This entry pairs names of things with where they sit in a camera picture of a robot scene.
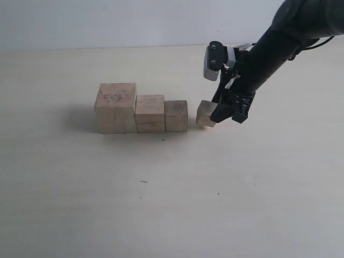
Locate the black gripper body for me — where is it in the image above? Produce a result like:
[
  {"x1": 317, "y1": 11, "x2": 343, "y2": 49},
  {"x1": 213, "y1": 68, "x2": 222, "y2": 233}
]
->
[{"x1": 211, "y1": 47, "x2": 285, "y2": 109}]

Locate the third largest wooden cube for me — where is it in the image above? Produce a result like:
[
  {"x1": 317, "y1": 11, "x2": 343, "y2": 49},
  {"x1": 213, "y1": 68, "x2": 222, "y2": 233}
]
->
[{"x1": 164, "y1": 100, "x2": 188, "y2": 132}]

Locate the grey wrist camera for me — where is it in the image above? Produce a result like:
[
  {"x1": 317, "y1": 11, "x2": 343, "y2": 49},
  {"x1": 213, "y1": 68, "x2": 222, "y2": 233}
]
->
[{"x1": 203, "y1": 41, "x2": 236, "y2": 81}]

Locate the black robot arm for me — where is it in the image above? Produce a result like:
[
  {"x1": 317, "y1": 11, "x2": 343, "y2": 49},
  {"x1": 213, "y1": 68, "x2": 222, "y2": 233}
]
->
[{"x1": 204, "y1": 0, "x2": 343, "y2": 123}]

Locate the black cable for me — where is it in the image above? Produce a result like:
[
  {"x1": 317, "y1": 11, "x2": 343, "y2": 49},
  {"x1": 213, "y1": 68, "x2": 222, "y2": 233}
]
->
[{"x1": 300, "y1": 36, "x2": 335, "y2": 51}]

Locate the second largest wooden cube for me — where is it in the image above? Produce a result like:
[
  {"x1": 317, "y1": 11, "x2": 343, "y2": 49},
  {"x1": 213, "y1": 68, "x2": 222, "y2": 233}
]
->
[{"x1": 135, "y1": 95, "x2": 166, "y2": 133}]

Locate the smallest wooden cube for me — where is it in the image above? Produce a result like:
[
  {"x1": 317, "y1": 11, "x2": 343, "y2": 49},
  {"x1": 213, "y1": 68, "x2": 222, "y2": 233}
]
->
[{"x1": 196, "y1": 100, "x2": 218, "y2": 127}]

